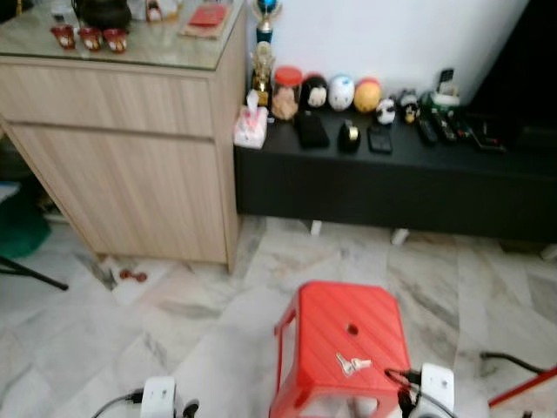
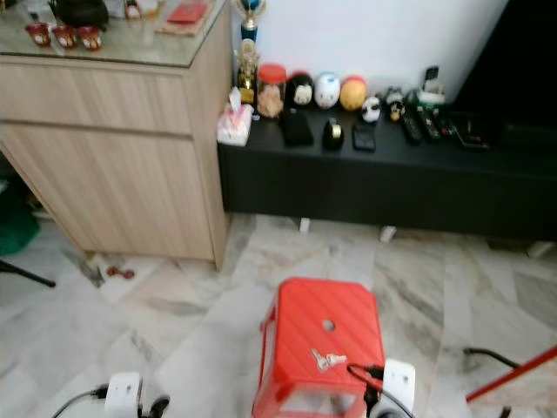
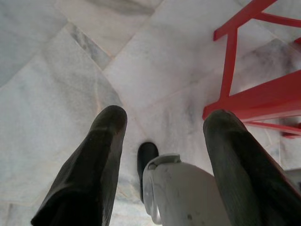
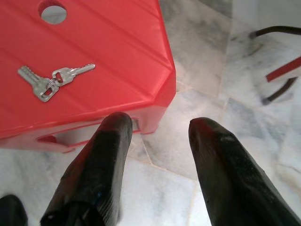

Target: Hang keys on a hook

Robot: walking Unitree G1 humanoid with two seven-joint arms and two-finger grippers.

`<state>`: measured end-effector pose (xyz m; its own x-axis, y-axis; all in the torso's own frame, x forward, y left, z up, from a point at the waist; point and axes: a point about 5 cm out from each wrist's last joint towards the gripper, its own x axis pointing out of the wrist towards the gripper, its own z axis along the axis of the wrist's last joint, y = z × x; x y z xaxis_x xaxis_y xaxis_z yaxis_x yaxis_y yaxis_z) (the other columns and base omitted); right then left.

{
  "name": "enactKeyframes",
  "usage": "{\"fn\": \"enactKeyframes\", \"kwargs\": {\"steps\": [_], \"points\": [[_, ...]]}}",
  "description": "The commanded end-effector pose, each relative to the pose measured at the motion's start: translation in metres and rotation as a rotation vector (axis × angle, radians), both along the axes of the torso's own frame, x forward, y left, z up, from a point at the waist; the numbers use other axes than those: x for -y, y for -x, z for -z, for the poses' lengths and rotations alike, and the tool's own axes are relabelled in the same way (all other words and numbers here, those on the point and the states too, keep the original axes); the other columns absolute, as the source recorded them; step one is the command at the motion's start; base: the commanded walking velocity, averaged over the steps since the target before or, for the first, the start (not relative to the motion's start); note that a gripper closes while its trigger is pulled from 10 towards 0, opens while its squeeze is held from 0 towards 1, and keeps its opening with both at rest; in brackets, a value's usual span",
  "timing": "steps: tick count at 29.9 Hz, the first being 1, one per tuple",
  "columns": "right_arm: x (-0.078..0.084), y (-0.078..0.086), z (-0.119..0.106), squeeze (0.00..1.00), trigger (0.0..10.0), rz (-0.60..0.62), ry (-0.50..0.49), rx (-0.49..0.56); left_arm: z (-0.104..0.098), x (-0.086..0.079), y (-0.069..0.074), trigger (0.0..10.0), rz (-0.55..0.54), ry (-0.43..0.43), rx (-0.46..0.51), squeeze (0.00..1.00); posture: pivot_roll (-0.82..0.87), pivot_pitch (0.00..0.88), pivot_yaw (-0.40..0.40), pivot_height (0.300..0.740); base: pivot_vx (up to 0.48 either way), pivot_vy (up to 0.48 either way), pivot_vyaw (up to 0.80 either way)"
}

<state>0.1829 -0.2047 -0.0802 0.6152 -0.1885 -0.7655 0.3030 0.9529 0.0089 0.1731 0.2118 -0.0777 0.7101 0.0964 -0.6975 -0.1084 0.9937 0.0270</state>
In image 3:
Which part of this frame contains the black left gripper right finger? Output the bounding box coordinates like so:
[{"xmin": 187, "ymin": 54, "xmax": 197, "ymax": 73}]
[{"xmin": 203, "ymin": 109, "xmax": 301, "ymax": 226}]

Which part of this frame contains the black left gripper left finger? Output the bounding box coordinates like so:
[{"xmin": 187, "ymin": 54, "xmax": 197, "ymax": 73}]
[{"xmin": 30, "ymin": 105, "xmax": 128, "ymax": 226}]

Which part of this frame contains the black robot left foot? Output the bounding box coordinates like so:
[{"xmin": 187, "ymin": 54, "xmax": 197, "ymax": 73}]
[{"xmin": 137, "ymin": 142, "xmax": 160, "ymax": 203}]

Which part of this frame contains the red frame chair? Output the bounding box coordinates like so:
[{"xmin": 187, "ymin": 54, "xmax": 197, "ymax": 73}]
[{"xmin": 202, "ymin": 0, "xmax": 301, "ymax": 189}]

